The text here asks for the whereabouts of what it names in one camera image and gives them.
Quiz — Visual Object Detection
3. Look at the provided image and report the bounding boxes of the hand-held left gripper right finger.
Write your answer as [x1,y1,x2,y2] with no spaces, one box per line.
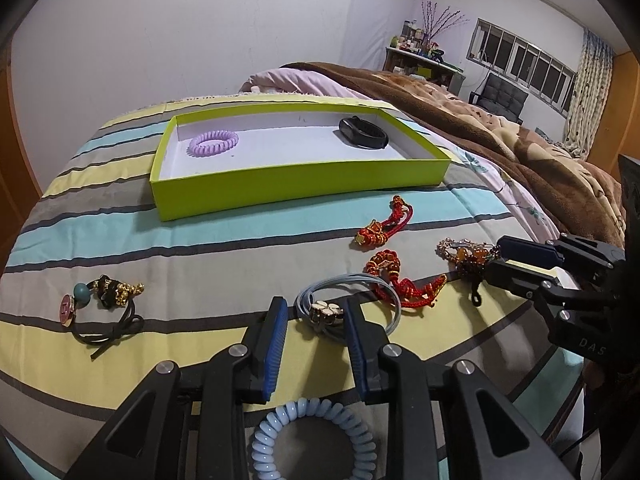
[344,297,576,480]

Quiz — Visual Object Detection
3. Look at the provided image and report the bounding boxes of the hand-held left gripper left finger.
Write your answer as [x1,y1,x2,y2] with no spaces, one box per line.
[65,296,290,480]

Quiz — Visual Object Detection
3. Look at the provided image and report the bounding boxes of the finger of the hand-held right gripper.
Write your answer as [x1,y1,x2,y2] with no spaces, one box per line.
[484,258,617,335]
[499,233,627,271]

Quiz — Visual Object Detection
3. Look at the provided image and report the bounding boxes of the grey hair tie with flower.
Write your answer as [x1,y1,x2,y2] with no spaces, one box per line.
[295,274,403,346]

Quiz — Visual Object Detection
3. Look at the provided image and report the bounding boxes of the amber bead bracelet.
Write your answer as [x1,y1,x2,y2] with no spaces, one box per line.
[450,242,501,308]

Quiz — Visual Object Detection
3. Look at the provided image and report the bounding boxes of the gold charm hair tie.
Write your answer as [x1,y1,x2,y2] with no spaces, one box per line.
[436,237,473,263]

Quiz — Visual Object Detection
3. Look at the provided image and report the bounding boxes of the red and gold knotted bracelet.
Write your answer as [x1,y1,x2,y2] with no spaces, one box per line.
[365,250,447,309]
[356,195,418,251]

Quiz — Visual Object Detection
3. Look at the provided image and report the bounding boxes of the light blue spiral hair tie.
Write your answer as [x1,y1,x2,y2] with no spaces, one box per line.
[251,397,376,480]

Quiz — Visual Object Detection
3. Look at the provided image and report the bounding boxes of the green cardboard box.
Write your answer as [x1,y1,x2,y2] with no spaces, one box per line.
[150,99,452,222]

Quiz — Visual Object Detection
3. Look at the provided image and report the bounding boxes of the black and gold hair tie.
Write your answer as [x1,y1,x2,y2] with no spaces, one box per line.
[95,275,146,308]

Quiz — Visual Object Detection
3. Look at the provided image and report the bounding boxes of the black hair tie teal bead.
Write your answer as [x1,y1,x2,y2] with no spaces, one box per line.
[57,282,145,359]

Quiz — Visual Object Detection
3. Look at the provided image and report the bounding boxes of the black chair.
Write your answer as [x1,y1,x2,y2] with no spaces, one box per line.
[470,72,530,123]

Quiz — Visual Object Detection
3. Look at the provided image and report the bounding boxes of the striped bed sheet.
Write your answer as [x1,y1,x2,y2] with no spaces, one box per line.
[0,92,586,480]

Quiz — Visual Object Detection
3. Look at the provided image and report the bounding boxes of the brown printed blanket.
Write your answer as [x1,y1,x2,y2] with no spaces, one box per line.
[280,61,628,251]

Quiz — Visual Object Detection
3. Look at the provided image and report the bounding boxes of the wooden cabinet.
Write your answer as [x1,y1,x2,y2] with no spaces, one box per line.
[587,52,640,176]

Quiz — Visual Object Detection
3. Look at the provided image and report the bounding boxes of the patterned curtain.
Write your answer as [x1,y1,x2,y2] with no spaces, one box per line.
[562,30,615,161]

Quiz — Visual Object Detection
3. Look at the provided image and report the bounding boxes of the window with metal bars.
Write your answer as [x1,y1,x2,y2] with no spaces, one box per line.
[466,17,578,117]

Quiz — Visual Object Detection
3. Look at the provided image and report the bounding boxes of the black fitness band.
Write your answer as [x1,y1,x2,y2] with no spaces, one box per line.
[338,116,390,150]

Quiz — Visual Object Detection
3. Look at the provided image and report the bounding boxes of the wooden shelf unit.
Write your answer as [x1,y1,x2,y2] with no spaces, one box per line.
[384,46,467,96]

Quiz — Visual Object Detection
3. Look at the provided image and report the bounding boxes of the group of bottles on shelf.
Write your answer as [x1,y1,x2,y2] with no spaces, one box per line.
[390,19,446,58]

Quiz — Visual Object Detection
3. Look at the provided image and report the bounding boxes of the purple decorative branches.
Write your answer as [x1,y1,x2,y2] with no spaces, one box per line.
[420,0,471,46]

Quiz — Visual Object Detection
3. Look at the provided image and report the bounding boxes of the wooden door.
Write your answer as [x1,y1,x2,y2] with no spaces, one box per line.
[0,40,43,271]

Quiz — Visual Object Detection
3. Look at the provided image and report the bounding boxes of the purple spiral hair tie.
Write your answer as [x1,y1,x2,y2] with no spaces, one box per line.
[188,130,240,157]

